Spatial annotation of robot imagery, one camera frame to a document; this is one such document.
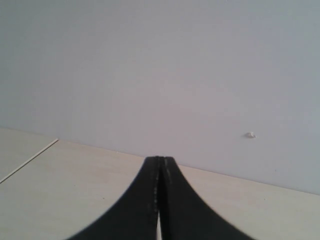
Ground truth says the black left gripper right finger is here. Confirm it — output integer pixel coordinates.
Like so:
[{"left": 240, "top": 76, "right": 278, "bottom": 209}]
[{"left": 159, "top": 157, "right": 252, "bottom": 240}]

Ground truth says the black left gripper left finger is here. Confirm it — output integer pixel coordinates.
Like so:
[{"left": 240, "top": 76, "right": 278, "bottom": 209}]
[{"left": 70, "top": 156, "right": 160, "bottom": 240}]

